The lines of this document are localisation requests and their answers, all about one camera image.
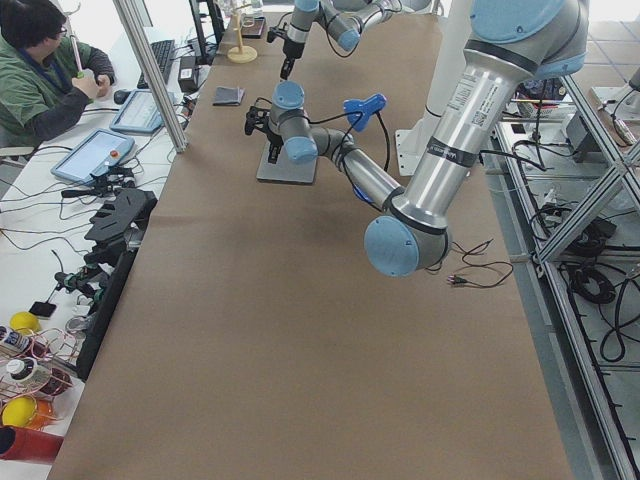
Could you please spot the lower teach pendant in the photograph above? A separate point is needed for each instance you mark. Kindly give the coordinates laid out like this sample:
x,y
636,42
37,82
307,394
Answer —
x,y
93,156

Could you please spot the grey laptop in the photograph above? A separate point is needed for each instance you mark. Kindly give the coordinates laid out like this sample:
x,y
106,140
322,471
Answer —
x,y
284,171

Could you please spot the upper teach pendant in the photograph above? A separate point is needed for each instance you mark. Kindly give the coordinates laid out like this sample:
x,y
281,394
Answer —
x,y
138,115

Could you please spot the grey folded cloth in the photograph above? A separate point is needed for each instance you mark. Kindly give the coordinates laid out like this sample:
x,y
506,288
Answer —
x,y
228,96

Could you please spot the yellow ball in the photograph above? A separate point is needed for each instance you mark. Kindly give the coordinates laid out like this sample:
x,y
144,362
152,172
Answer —
x,y
25,322

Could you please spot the wooden cup rack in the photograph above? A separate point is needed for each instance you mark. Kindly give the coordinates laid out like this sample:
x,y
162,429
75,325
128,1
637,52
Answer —
x,y
240,53

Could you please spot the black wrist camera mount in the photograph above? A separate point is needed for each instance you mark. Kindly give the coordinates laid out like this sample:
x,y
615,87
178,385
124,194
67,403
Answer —
x,y
276,32
257,117

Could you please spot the blue desk lamp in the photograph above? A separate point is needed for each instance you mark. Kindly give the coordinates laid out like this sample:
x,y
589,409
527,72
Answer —
x,y
359,111

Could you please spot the teach pendant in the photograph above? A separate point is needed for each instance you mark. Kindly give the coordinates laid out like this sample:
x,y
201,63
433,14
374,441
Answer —
x,y
138,115
93,156

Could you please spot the black computer mouse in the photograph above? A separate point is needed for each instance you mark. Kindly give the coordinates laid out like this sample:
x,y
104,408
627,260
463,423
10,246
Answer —
x,y
120,96

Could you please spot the bottles in wire basket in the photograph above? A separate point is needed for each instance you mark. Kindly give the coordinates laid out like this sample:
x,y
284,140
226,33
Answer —
x,y
30,382

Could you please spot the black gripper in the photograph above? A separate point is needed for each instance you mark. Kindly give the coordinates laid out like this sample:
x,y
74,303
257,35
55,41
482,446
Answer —
x,y
289,50
273,138

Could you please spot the aluminium frame post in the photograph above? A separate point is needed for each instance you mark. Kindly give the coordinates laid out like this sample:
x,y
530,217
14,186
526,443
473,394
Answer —
x,y
134,29

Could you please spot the black keyboard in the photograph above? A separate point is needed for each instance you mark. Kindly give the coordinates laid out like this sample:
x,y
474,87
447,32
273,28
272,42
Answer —
x,y
162,52

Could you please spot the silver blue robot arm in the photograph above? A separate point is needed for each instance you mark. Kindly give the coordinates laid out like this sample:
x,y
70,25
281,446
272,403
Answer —
x,y
343,22
489,49

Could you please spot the seated person green jacket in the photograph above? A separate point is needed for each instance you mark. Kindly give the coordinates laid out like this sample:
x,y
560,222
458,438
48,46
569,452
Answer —
x,y
47,79

